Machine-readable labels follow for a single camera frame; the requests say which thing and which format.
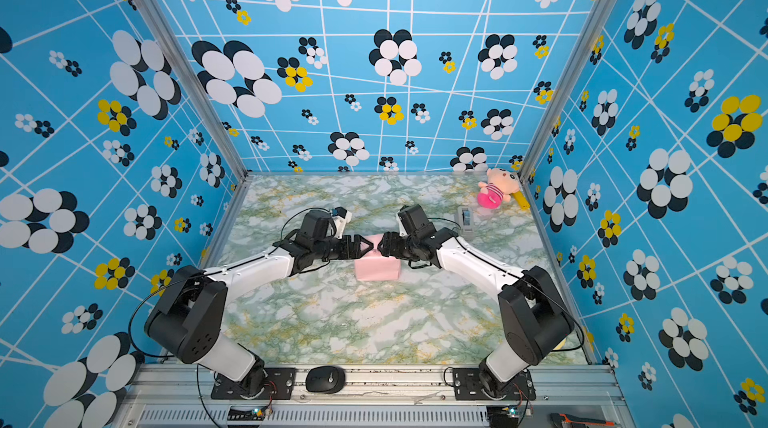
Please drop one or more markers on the green circuit board left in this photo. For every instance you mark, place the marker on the green circuit board left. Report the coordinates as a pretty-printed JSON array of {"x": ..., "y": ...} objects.
[{"x": 243, "y": 414}]

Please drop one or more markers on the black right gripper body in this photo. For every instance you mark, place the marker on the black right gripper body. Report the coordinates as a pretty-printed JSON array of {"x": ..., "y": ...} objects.
[{"x": 408, "y": 249}]

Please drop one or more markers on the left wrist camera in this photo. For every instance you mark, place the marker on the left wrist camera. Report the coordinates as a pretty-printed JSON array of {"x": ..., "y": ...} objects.
[{"x": 340, "y": 217}]

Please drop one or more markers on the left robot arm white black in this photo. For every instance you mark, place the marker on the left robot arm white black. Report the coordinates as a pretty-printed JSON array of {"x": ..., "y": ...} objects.
[{"x": 187, "y": 319}]

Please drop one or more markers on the orange black tool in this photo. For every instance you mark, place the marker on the orange black tool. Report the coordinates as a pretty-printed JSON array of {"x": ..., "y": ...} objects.
[{"x": 562, "y": 420}]

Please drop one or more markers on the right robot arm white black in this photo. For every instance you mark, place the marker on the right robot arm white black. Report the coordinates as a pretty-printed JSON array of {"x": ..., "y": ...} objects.
[{"x": 533, "y": 314}]

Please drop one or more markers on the black computer mouse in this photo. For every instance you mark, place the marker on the black computer mouse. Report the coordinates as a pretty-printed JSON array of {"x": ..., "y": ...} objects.
[{"x": 327, "y": 379}]

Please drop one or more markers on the aluminium frame post left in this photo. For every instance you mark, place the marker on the aluminium frame post left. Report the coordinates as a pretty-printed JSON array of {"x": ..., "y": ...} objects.
[{"x": 158, "y": 24}]

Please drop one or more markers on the aluminium frame post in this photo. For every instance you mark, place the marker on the aluminium frame post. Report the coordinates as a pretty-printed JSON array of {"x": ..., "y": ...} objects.
[
  {"x": 158, "y": 24},
  {"x": 592, "y": 29}
]

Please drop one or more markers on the aluminium frame post right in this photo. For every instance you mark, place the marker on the aluminium frame post right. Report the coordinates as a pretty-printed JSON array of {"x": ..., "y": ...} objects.
[{"x": 592, "y": 29}]

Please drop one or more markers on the purple wrapping paper sheet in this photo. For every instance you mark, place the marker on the purple wrapping paper sheet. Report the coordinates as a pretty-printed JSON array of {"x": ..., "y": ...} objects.
[{"x": 374, "y": 267}]

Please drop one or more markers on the pink plush pig toy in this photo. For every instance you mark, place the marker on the pink plush pig toy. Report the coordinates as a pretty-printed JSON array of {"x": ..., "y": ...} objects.
[{"x": 499, "y": 188}]

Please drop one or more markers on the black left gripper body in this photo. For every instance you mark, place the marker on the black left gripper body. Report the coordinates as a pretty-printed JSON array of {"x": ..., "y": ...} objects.
[{"x": 332, "y": 249}]

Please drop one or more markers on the green circuit board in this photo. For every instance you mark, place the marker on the green circuit board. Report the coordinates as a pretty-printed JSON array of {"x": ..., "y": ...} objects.
[
  {"x": 243, "y": 414},
  {"x": 505, "y": 415}
]

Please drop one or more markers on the aluminium front rail base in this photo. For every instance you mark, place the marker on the aluminium front rail base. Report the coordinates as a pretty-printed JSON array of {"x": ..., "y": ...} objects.
[{"x": 373, "y": 396}]

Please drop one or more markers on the green circuit board right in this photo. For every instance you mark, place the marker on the green circuit board right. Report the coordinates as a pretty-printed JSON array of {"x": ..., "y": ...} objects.
[{"x": 505, "y": 415}]

